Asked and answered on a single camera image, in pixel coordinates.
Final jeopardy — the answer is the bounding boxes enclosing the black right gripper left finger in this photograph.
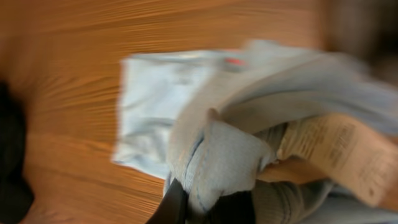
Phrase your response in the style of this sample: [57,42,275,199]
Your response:
[146,179,188,224]

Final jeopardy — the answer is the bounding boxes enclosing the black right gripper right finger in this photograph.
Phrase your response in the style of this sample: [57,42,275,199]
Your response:
[208,191,256,224]

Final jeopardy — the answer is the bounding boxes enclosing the light blue printed t-shirt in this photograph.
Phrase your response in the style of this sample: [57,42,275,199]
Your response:
[113,40,397,223]

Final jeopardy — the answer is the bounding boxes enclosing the grey folded garment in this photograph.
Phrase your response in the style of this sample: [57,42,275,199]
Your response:
[252,180,334,224]

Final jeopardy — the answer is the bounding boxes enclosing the black garment on left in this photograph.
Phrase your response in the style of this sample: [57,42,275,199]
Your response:
[1,81,34,224]

